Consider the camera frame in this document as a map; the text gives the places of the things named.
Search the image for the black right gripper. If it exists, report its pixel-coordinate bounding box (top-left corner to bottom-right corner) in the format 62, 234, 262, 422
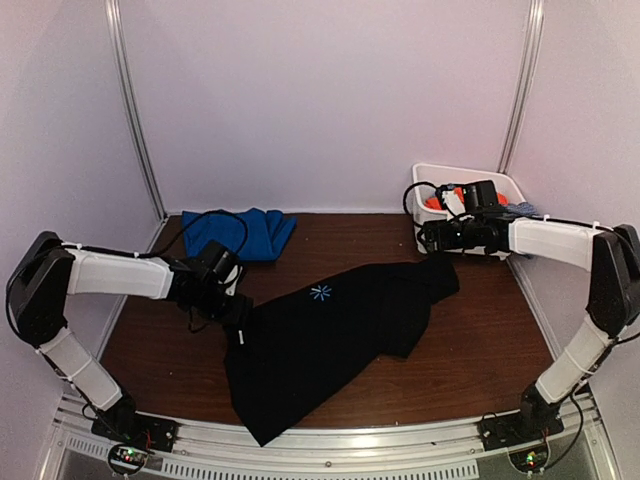
418, 219, 483, 253

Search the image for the blue pleated skirt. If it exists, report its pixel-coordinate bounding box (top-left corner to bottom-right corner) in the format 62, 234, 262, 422
181, 208, 297, 262

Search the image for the black garment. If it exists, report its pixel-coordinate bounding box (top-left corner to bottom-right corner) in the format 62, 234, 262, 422
224, 255, 459, 446

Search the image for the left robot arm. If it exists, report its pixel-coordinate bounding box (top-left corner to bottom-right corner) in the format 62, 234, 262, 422
5, 231, 253, 444

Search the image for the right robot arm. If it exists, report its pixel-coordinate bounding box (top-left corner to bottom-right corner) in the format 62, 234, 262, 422
402, 178, 639, 443

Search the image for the white laundry basket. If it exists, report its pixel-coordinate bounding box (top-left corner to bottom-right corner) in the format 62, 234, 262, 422
403, 163, 525, 259

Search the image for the orange garment in basket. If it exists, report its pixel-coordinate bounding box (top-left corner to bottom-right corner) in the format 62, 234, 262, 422
424, 193, 508, 211

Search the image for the blue checked shirt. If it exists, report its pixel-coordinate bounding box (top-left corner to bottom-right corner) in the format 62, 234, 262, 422
502, 202, 539, 218

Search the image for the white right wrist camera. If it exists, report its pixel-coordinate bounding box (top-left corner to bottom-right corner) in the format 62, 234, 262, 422
436, 184, 466, 216

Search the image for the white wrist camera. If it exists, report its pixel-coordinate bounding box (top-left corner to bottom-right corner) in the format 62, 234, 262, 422
436, 184, 466, 216
221, 265, 245, 296

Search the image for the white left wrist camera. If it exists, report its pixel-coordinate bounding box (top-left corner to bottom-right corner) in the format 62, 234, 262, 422
221, 265, 245, 296

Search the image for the black right camera cable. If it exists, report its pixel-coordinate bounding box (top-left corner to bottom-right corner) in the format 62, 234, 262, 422
401, 180, 444, 234

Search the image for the black camera cable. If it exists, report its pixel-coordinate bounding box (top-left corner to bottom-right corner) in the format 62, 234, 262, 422
144, 209, 250, 261
401, 180, 444, 234

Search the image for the black left camera cable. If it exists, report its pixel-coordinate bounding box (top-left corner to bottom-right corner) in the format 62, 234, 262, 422
144, 209, 250, 261

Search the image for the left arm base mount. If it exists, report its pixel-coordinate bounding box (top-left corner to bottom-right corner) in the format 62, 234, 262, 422
91, 413, 178, 478

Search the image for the right aluminium frame post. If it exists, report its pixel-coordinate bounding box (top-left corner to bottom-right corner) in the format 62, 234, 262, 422
497, 0, 545, 174

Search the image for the aluminium frame post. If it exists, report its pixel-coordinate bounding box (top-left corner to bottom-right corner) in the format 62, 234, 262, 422
104, 0, 168, 221
497, 0, 545, 174

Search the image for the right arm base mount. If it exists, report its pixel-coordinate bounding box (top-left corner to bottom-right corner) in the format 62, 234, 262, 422
476, 411, 564, 477

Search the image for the front aluminium rail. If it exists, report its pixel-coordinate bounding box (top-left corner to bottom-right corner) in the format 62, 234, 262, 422
49, 384, 606, 480

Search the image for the left aluminium frame post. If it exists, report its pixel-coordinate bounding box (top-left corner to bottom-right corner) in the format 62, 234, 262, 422
104, 0, 168, 221

